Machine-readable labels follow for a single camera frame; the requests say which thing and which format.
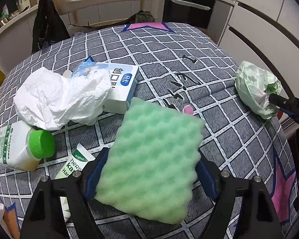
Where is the white refrigerator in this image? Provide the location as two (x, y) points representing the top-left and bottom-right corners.
(219, 0), (299, 98)

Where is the white blue carton box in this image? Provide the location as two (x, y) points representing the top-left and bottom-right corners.
(71, 57), (139, 114)

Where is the white plastic bag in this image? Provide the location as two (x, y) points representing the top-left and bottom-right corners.
(13, 68), (112, 131)

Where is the green plastic bag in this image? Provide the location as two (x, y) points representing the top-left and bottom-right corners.
(235, 61), (282, 120)

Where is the black hanging bag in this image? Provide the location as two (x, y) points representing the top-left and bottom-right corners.
(32, 0), (70, 54)

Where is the red plastic stool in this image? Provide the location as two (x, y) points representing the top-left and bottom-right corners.
(276, 110), (284, 120)

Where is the green wavy sponge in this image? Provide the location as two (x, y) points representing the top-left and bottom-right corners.
(95, 98), (205, 224)

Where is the white bottle green cap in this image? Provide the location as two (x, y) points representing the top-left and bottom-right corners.
(0, 121), (56, 171)

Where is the green hand cream tube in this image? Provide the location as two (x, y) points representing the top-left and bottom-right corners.
(55, 144), (95, 222)

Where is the black built-in oven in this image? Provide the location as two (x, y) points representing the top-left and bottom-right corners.
(162, 0), (215, 30)

